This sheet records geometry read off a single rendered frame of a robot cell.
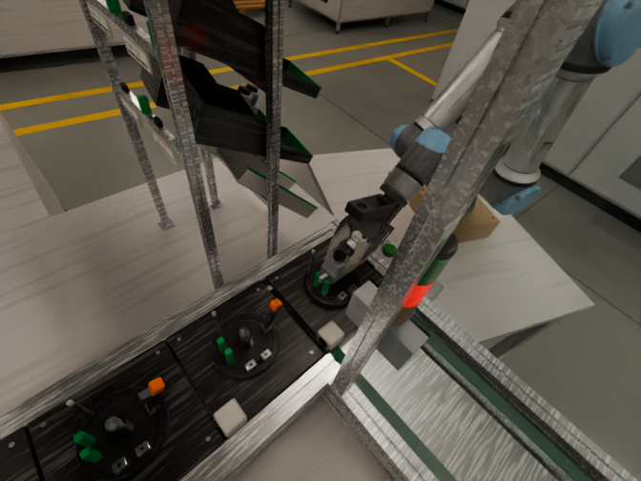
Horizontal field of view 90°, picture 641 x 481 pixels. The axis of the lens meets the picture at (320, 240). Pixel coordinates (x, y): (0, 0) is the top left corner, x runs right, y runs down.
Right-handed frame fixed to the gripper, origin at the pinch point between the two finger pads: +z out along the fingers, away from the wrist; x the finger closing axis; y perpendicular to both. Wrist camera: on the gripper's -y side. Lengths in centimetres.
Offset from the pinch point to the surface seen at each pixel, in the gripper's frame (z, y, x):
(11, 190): 51, -23, 93
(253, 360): 22.9, -14.2, -4.6
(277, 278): 13.8, 0.2, 9.8
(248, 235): 17.0, 13.0, 34.2
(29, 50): 70, 54, 398
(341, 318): 10.3, 4.0, -8.2
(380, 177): -24, 57, 30
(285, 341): 19.6, -5.8, -4.4
